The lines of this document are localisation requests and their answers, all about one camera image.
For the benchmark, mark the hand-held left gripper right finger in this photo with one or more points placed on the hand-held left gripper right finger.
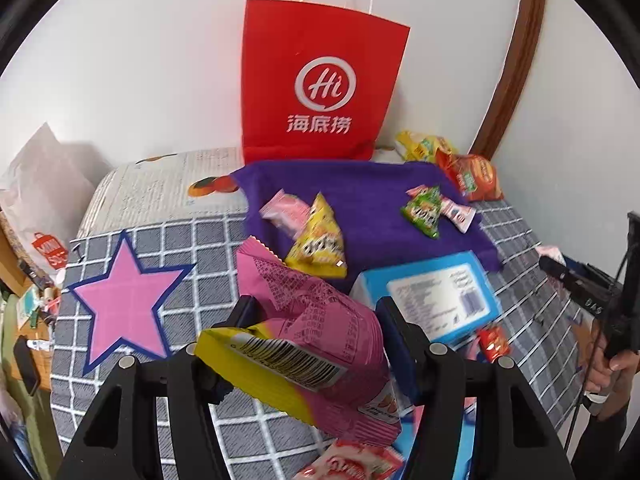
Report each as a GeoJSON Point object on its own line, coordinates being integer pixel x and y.
{"type": "Point", "coordinates": [395, 340]}

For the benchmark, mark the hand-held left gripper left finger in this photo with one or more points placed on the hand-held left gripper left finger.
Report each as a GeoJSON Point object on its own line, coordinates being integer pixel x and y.
{"type": "Point", "coordinates": [246, 312]}

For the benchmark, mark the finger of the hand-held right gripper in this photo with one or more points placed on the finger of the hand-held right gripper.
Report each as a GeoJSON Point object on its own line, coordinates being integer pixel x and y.
{"type": "Point", "coordinates": [557, 269]}
{"type": "Point", "coordinates": [574, 263]}

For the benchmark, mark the white pink candy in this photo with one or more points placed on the white pink candy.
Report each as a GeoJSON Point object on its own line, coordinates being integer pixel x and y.
{"type": "Point", "coordinates": [457, 215]}
{"type": "Point", "coordinates": [550, 251]}

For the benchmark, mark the pink packet with yellow end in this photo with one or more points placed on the pink packet with yellow end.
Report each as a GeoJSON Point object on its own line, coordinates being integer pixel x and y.
{"type": "Point", "coordinates": [310, 320]}

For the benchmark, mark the small red snack packet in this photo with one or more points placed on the small red snack packet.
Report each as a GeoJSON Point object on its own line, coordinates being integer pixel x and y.
{"type": "Point", "coordinates": [492, 342]}

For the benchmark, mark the yellow snack packet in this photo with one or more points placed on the yellow snack packet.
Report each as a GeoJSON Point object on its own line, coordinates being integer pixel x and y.
{"type": "Point", "coordinates": [320, 245]}

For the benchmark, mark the small pink peach packet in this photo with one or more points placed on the small pink peach packet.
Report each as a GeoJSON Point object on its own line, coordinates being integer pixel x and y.
{"type": "Point", "coordinates": [285, 210]}

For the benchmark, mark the pink strawberry snack packet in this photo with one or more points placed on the pink strawberry snack packet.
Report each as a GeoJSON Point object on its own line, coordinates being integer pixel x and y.
{"type": "Point", "coordinates": [350, 462]}

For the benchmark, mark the green snack packet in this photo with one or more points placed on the green snack packet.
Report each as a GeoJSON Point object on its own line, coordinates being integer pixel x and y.
{"type": "Point", "coordinates": [425, 212]}

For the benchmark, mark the person's right forearm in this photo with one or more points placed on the person's right forearm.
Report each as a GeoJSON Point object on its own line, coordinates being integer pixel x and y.
{"type": "Point", "coordinates": [600, 445]}

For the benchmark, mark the person's right hand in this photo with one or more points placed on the person's right hand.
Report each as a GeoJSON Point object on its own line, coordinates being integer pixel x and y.
{"type": "Point", "coordinates": [617, 385]}

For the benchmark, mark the blue tissue box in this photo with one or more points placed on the blue tissue box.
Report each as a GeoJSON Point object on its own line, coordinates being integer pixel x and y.
{"type": "Point", "coordinates": [430, 285]}

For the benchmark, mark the blue star patch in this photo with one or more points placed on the blue star patch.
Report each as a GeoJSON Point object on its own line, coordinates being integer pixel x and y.
{"type": "Point", "coordinates": [402, 427]}

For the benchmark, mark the grey checked tablecloth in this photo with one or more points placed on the grey checked tablecloth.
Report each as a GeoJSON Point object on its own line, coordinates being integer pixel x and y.
{"type": "Point", "coordinates": [190, 240]}

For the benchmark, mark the pink star patch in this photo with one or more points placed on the pink star patch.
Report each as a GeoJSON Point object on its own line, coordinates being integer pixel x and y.
{"type": "Point", "coordinates": [125, 305]}

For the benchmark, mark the red chip bag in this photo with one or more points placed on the red chip bag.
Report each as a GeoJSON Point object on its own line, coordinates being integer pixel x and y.
{"type": "Point", "coordinates": [475, 175]}

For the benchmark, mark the purple towel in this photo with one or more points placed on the purple towel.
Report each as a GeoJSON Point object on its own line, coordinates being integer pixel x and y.
{"type": "Point", "coordinates": [370, 200]}

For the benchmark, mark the yellow chip bag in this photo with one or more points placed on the yellow chip bag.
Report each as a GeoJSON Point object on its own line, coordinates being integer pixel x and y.
{"type": "Point", "coordinates": [417, 145]}

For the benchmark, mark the wooden bedside table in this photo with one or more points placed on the wooden bedside table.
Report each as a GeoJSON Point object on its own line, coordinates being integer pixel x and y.
{"type": "Point", "coordinates": [45, 335]}

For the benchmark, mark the black phone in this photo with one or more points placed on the black phone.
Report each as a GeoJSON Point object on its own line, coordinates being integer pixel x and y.
{"type": "Point", "coordinates": [26, 365]}

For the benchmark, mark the white plastic shopping bag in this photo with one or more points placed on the white plastic shopping bag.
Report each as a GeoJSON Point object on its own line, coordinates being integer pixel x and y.
{"type": "Point", "coordinates": [45, 185]}

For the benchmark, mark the green cloth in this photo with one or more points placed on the green cloth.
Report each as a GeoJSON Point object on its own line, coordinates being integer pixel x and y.
{"type": "Point", "coordinates": [7, 340]}

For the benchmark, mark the red paper bag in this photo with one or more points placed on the red paper bag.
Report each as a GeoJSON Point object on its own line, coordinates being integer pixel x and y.
{"type": "Point", "coordinates": [275, 60]}

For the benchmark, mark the brown wooden door frame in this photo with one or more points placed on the brown wooden door frame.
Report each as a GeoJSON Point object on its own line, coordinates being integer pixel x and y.
{"type": "Point", "coordinates": [520, 45]}

